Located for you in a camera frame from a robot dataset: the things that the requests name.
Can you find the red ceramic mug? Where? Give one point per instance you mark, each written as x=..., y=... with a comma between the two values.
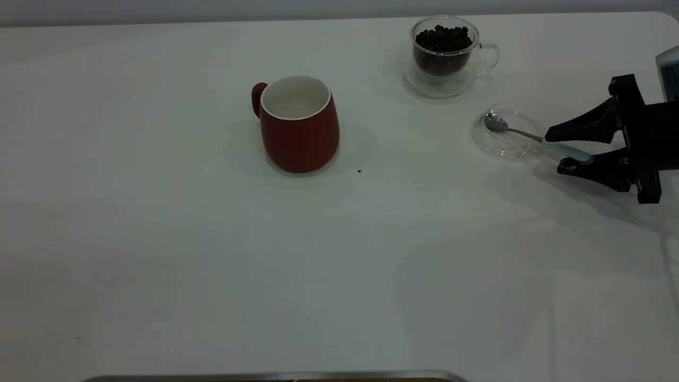
x=299, y=143

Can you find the silver metal bar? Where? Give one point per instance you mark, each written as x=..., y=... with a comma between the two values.
x=265, y=377

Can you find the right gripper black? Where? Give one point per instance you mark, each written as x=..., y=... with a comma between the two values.
x=655, y=138

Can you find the coffee beans pile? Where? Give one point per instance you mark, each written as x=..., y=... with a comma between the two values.
x=443, y=45

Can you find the clear glass cup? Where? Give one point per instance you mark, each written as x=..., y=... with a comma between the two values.
x=444, y=82

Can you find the clear glass saucer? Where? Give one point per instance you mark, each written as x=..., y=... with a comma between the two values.
x=509, y=147

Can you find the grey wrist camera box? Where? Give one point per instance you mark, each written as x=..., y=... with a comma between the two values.
x=670, y=74

